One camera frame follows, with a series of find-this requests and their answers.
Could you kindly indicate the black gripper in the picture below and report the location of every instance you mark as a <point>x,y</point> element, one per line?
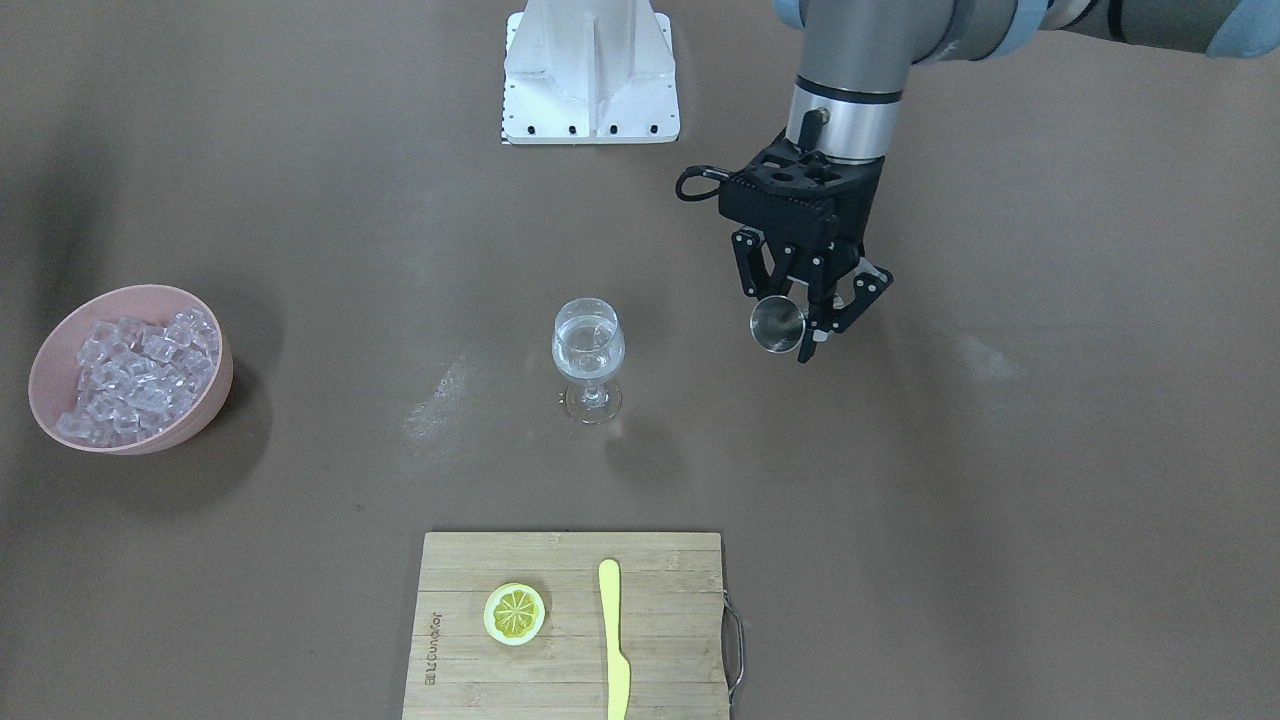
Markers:
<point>862,200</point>

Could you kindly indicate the steel measuring jigger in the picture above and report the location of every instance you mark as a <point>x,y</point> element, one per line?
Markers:
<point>777,324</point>

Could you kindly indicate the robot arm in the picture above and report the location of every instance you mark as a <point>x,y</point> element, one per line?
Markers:
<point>857,56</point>

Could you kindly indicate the clear wine glass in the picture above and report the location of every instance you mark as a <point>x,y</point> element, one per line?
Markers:
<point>588,348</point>

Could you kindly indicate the pink bowl of ice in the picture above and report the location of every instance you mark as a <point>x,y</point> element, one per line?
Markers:
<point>134,371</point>

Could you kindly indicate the bamboo cutting board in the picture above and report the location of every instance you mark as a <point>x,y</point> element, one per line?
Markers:
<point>674,608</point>

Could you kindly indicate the yellow plastic knife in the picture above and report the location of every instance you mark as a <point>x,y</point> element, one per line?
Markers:
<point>617,667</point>

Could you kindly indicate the white camera post base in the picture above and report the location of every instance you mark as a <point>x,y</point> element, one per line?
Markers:
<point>589,73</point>

